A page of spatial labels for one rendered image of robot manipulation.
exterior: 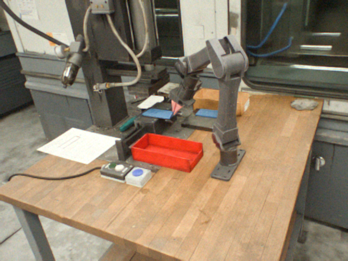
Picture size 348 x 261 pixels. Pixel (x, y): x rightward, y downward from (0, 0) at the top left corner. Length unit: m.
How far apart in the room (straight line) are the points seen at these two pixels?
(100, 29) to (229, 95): 0.61
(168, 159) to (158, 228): 0.30
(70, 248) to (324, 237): 1.59
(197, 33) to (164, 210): 1.18
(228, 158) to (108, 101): 0.64
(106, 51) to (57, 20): 1.32
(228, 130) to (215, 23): 0.89
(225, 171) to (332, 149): 0.88
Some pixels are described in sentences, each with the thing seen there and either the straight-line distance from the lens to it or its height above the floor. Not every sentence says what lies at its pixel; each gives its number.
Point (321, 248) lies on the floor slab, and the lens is 2.18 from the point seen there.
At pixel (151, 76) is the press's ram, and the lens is 1.32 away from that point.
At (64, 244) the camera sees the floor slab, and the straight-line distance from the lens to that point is 2.34.
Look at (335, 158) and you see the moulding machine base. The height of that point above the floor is 0.55.
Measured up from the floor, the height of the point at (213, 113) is 0.92.
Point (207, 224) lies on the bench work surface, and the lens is 0.96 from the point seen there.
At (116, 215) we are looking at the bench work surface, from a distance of 1.04.
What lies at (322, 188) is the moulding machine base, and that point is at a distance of 2.06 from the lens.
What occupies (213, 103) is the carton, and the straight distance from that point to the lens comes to 1.55.
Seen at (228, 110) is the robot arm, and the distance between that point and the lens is 1.06.
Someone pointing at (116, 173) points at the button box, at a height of 0.93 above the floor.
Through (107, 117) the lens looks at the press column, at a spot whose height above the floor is 0.95.
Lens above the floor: 1.59
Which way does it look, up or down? 28 degrees down
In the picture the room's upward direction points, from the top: 6 degrees counter-clockwise
